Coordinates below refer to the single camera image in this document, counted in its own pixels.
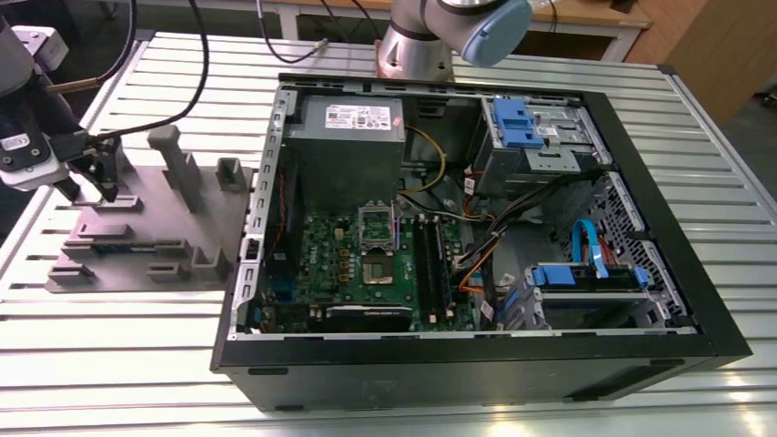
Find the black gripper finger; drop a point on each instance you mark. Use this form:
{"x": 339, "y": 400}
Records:
{"x": 69, "y": 191}
{"x": 108, "y": 168}

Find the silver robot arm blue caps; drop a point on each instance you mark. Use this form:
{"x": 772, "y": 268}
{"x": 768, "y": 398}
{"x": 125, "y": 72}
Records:
{"x": 419, "y": 50}

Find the CPU socket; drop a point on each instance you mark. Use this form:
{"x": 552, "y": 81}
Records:
{"x": 379, "y": 272}

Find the grey plastic parts rack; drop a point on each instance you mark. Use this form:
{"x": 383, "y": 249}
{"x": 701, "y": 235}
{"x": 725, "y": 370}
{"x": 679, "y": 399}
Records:
{"x": 152, "y": 218}

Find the green RAM stick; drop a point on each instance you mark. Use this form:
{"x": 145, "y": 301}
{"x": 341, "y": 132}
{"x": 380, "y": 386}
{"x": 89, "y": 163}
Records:
{"x": 124, "y": 249}

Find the grey power supply unit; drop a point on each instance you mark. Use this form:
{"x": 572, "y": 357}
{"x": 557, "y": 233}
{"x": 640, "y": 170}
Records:
{"x": 352, "y": 173}

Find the green motherboard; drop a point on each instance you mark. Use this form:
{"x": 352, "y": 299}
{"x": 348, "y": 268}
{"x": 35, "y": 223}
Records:
{"x": 328, "y": 273}

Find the black graphics card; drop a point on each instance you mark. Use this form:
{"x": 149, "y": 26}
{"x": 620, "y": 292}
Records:
{"x": 364, "y": 321}

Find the black RAM slot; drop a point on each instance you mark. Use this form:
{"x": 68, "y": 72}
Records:
{"x": 440, "y": 264}
{"x": 424, "y": 264}
{"x": 432, "y": 264}

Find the black open PC case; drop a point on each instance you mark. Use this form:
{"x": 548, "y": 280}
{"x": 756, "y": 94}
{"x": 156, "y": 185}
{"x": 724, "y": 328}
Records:
{"x": 425, "y": 364}

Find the blue plastic drive carrier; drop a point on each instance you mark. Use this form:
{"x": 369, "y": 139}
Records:
{"x": 516, "y": 114}

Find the metal drive cage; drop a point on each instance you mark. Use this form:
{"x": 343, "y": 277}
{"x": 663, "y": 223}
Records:
{"x": 549, "y": 159}

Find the metal disk bay cage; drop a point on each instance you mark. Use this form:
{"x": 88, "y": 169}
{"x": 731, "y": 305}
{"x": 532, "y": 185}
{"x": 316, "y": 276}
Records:
{"x": 535, "y": 314}

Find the hard disk in blue carrier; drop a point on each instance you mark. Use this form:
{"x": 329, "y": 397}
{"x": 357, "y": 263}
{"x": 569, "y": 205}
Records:
{"x": 555, "y": 275}

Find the brown wooden cabinet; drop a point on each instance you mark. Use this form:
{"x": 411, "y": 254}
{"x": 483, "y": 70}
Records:
{"x": 716, "y": 54}

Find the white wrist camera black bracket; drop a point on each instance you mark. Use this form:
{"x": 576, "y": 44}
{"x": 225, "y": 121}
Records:
{"x": 43, "y": 45}

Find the wooden desk white frame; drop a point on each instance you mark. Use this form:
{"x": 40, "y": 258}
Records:
{"x": 625, "y": 20}

